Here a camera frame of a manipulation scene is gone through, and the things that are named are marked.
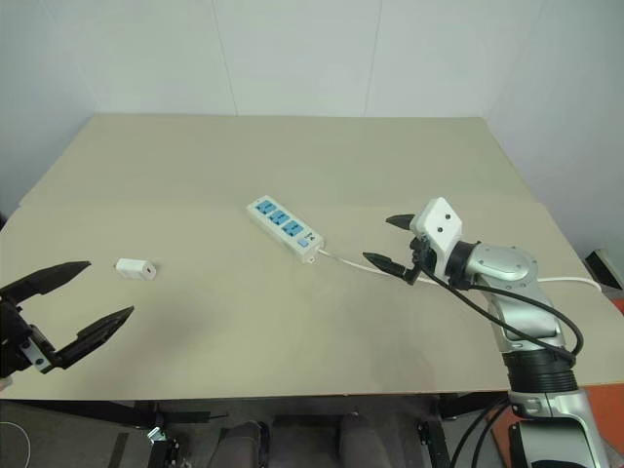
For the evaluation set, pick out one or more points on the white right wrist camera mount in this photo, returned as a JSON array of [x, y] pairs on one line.
[[441, 222]]

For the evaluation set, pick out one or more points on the dark rounded shape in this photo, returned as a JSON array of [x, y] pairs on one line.
[[244, 446]]

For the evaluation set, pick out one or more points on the black table frame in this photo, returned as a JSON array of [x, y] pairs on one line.
[[122, 412]]

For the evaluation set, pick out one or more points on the white power strip blue sockets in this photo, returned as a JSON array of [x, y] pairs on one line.
[[285, 229]]

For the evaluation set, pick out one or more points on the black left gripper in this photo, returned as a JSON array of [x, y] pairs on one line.
[[17, 341]]

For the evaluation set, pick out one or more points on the white plug adapter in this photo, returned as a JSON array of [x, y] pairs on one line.
[[136, 269]]

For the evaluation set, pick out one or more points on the black box-shaped object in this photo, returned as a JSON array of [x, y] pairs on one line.
[[607, 268]]

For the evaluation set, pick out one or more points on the silver metal bracket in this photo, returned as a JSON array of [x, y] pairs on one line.
[[157, 435]]

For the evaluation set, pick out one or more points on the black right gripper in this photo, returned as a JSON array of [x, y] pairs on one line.
[[425, 253]]

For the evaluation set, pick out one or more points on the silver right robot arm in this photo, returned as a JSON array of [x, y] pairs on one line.
[[512, 265]]

